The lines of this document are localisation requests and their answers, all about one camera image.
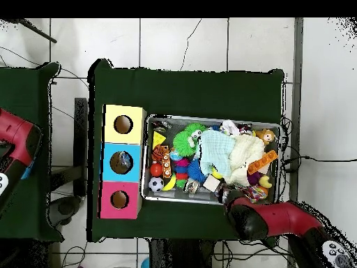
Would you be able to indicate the cream muslin cloth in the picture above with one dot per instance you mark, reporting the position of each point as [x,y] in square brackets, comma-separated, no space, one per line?
[245,156]

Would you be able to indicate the mint green muslin cloth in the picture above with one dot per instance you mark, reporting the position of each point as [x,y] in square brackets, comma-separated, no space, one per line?
[217,151]

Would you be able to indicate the large green spiky ball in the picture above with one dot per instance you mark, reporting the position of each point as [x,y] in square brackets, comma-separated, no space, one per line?
[185,144]

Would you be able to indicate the small green spiky ball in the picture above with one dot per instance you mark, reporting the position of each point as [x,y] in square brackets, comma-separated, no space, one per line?
[196,128]

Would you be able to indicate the green cloth side table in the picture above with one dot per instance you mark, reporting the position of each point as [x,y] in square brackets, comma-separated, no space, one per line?
[28,218]

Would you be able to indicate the small soccer ball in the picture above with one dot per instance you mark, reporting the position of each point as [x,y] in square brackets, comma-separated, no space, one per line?
[157,184]

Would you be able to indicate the small brown plush doll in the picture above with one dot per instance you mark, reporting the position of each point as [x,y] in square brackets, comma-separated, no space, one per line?
[268,135]

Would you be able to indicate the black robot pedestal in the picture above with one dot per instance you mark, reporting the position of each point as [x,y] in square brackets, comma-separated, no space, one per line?
[178,257]

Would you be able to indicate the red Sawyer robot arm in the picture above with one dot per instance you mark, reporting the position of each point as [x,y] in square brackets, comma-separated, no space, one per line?
[279,218]
[17,131]

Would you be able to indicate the small red ball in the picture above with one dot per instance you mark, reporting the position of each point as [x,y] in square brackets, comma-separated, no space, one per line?
[156,170]

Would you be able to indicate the orange plastic toy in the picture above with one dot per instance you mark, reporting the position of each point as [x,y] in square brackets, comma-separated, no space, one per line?
[262,162]

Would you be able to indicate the wooden box with three holes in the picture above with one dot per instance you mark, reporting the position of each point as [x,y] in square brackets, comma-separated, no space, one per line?
[134,162]

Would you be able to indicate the shallow clear mesh bin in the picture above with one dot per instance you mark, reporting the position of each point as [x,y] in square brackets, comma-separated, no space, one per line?
[277,167]

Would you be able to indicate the yellow cheese wedge toy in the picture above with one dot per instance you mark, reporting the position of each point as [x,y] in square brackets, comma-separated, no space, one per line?
[159,138]

